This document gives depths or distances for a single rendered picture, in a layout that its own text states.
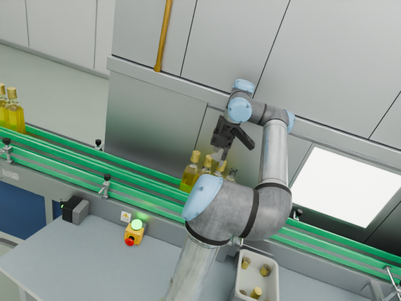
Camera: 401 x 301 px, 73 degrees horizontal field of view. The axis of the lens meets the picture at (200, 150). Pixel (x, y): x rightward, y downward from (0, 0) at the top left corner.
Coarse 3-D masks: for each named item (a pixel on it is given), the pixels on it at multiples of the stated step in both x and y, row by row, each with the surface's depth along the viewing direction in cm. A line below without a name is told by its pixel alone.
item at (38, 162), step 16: (0, 144) 118; (16, 160) 121; (32, 160) 119; (48, 160) 116; (64, 176) 119; (80, 176) 117; (96, 176) 116; (112, 192) 118; (128, 192) 115; (144, 208) 118; (160, 208) 116; (176, 208) 114
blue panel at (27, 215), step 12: (0, 180) 130; (0, 192) 135; (12, 192) 133; (24, 192) 131; (0, 204) 140; (12, 204) 137; (24, 204) 135; (36, 204) 133; (0, 216) 145; (12, 216) 142; (24, 216) 140; (36, 216) 138; (0, 228) 150; (12, 228) 148; (24, 228) 145; (36, 228) 143; (24, 240) 151
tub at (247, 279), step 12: (240, 252) 117; (252, 252) 119; (240, 264) 112; (252, 264) 121; (276, 264) 117; (240, 276) 116; (252, 276) 117; (276, 276) 112; (240, 288) 111; (252, 288) 112; (264, 288) 114; (276, 288) 107; (252, 300) 100; (276, 300) 103
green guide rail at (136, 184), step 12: (0, 132) 125; (12, 144) 127; (24, 144) 125; (36, 144) 123; (48, 156) 126; (60, 156) 124; (72, 156) 122; (84, 168) 125; (96, 168) 123; (108, 168) 122; (120, 180) 123; (132, 180) 121; (144, 192) 123; (156, 192) 122; (168, 192) 120; (180, 204) 122
